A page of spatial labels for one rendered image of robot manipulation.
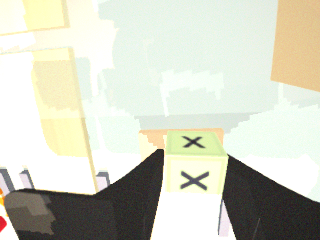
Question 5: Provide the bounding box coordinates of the pale yellow cube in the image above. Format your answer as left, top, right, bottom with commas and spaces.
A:
165, 131, 228, 205

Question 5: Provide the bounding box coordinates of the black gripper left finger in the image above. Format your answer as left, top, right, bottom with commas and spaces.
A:
3, 149, 164, 240

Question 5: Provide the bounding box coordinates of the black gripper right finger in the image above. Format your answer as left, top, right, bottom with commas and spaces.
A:
222, 152, 320, 240

